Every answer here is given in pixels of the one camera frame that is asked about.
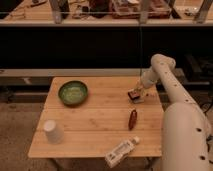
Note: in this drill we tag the green ceramic bowl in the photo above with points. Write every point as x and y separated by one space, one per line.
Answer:
73 92

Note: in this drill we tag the white upside-down cup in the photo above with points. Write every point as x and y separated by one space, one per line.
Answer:
53 132

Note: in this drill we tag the dark brown eraser block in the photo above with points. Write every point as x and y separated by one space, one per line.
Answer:
133 94

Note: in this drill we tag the wooden table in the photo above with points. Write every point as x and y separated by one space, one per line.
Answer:
99 124

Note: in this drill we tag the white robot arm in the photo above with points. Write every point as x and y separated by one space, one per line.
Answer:
185 128

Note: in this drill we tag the white plastic bottle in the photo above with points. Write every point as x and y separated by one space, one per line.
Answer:
121 151

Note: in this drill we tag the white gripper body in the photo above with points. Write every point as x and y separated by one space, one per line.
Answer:
149 78

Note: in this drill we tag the long wooden shelf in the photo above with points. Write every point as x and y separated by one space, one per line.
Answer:
107 12

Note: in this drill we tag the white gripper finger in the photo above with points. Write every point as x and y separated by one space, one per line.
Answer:
140 89

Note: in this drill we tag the brown sausage toy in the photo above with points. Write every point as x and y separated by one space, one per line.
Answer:
132 119

